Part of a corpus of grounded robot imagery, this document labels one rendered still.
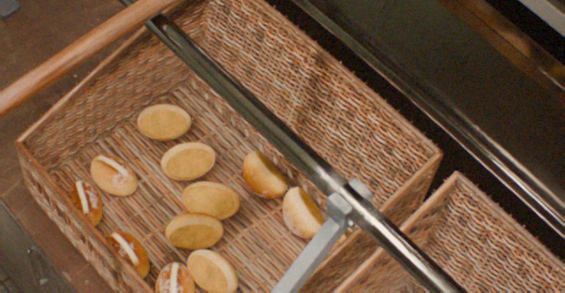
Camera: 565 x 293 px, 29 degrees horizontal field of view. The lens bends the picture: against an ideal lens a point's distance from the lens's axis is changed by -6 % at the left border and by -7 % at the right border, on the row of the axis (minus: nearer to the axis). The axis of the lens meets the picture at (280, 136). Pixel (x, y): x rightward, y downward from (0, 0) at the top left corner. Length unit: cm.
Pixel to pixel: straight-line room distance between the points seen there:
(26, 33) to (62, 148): 36
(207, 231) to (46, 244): 30
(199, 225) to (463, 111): 50
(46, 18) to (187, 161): 52
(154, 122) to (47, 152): 21
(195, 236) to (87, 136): 30
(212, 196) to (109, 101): 26
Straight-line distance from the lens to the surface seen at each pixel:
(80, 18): 234
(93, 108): 204
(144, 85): 210
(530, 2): 126
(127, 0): 154
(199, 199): 197
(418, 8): 171
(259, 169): 199
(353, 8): 180
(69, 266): 199
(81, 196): 199
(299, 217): 195
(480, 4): 157
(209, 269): 189
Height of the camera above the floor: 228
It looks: 53 degrees down
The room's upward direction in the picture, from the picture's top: 3 degrees clockwise
